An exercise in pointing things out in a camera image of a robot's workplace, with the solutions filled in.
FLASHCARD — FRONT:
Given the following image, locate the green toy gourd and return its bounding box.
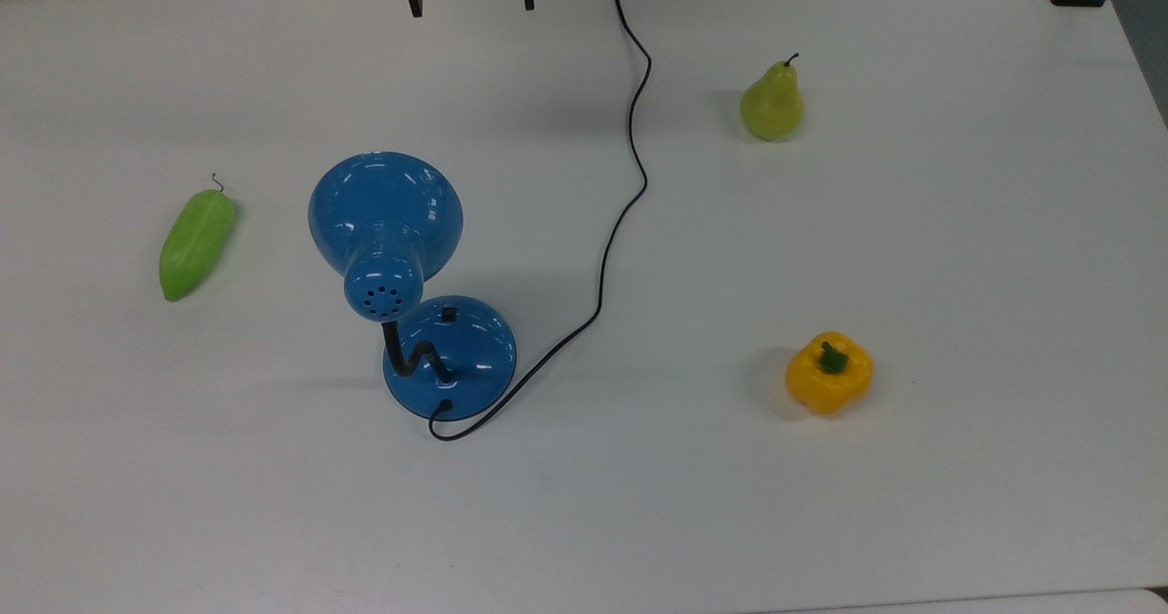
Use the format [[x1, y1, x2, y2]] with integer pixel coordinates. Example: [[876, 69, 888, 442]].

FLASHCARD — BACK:
[[159, 173, 238, 303]]

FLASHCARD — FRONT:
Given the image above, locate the green toy pear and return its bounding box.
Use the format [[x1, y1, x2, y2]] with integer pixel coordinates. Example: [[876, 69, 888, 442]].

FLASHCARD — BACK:
[[739, 53, 806, 142]]

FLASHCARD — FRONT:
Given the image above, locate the black lamp power cable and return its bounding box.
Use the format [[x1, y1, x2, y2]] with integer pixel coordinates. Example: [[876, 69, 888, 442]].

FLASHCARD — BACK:
[[429, 0, 652, 442]]

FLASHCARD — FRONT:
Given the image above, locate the white adjoining table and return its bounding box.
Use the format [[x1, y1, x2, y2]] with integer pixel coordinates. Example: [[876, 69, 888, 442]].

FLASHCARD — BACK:
[[757, 585, 1168, 614]]

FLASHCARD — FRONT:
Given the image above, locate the yellow toy bell pepper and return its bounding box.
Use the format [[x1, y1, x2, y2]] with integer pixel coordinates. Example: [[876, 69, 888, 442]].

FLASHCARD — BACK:
[[785, 331, 874, 416]]

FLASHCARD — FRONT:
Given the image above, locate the blue desk lamp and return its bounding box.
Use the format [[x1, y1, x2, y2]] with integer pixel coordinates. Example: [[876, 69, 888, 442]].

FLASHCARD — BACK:
[[308, 151, 518, 419]]

